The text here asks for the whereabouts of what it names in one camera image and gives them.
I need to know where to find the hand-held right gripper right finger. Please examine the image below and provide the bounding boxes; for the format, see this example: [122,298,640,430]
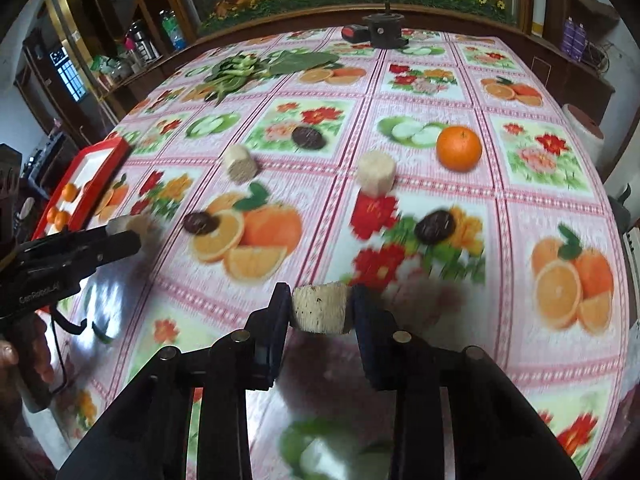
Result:
[349,285,583,480]

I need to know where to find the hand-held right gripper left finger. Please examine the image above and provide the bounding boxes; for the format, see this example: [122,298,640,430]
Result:
[70,282,292,480]

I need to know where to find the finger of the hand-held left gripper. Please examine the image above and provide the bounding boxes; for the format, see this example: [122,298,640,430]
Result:
[75,232,143,273]
[20,224,113,253]

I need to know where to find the red tray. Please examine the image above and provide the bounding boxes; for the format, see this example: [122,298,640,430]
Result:
[31,136,132,241]

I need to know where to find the person's left hand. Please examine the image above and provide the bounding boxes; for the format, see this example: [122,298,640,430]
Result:
[0,317,55,386]

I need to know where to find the dark purple fruit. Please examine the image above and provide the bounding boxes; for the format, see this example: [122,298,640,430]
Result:
[183,212,220,235]
[291,126,326,150]
[415,210,456,245]

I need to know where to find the barred window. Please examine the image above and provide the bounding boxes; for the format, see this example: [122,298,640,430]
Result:
[50,47,86,103]

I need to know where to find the large orange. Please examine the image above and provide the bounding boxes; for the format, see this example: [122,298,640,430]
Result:
[436,125,483,172]

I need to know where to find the dark steel flask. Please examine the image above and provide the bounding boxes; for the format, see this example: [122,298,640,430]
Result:
[127,20,156,63]

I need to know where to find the pile of green beans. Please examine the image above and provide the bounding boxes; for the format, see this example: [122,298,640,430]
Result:
[202,55,273,106]

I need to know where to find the green plastic bottle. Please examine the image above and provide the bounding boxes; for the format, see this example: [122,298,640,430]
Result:
[160,9,187,51]

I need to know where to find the green leafy vegetable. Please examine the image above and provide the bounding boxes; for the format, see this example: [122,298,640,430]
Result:
[265,50,346,73]

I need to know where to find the dark metal pot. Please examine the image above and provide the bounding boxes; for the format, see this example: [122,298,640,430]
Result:
[612,185,633,231]

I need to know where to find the white roll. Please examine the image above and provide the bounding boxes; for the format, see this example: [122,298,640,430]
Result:
[560,103,606,171]

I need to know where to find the black metal device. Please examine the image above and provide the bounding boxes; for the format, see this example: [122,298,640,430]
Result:
[362,5,408,48]

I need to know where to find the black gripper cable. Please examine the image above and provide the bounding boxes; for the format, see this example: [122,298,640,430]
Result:
[47,307,88,396]

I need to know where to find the wooden wall cabinet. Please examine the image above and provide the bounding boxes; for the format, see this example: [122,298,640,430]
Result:
[30,0,618,126]

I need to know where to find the tangled cables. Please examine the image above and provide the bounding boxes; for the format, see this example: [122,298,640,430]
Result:
[585,42,611,73]

